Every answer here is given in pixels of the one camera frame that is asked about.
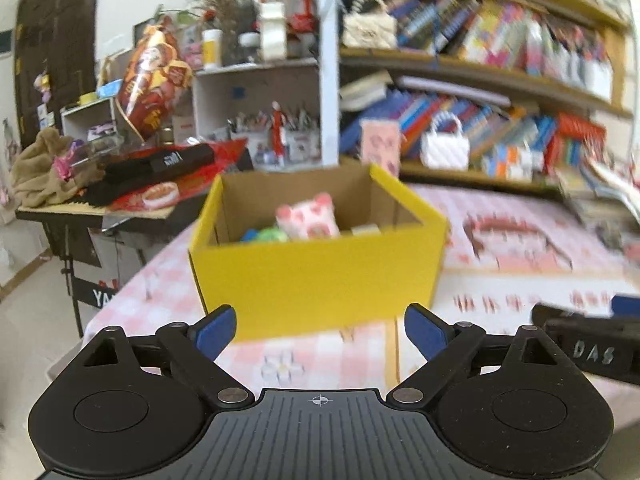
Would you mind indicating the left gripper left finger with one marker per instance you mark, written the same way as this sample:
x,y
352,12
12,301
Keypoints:
x,y
192,351

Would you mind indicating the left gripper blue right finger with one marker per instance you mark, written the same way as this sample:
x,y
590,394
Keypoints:
x,y
454,354

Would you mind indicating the pink plush pig toy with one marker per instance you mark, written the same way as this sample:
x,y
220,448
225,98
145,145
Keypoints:
x,y
309,220

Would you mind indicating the pink checkered tablecloth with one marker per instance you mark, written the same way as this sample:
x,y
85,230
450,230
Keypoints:
x,y
376,355

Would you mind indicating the yellow cardboard box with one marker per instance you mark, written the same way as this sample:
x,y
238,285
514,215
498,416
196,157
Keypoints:
x,y
388,254

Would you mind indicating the green blue toy bottle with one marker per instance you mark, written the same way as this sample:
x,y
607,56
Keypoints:
x,y
267,235

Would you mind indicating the black side table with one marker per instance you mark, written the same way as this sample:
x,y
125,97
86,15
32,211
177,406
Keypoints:
x,y
101,250

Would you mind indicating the round pink white tin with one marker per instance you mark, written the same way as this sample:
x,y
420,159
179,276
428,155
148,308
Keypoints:
x,y
160,196

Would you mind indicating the black long box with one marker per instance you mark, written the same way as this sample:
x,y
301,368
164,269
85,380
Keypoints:
x,y
133,174

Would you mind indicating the white quilted mini handbag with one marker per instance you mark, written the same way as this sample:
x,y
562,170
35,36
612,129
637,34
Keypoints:
x,y
444,146

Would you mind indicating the pink rectangular tin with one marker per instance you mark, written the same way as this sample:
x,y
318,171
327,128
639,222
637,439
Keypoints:
x,y
380,144

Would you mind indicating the row of books lower shelf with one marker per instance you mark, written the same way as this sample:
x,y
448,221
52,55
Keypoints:
x,y
507,142

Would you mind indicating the row of books shelf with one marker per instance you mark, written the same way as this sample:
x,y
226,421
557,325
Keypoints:
x,y
509,35
507,142

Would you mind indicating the clear pen holder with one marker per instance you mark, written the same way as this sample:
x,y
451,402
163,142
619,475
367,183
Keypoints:
x,y
278,136

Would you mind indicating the brown plush blanket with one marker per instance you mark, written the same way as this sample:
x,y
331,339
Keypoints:
x,y
36,182

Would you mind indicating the white cubby shelf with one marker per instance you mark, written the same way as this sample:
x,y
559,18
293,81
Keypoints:
x,y
246,90

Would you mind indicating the wooden bookshelf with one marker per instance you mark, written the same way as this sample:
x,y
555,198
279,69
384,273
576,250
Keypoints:
x,y
547,94

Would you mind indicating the row of books upper shelf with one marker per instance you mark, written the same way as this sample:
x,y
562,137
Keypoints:
x,y
509,35

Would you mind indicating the cream pearl-handle handbag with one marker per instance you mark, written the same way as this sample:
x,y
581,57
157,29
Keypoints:
x,y
369,25

